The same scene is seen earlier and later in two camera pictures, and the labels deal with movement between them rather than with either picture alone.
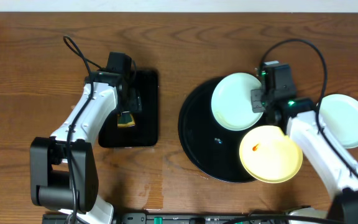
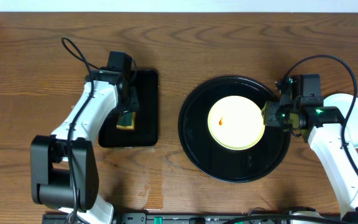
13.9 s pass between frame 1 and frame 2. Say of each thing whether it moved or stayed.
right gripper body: moved
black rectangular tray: stayed
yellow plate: moved
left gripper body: stayed
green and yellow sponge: stayed
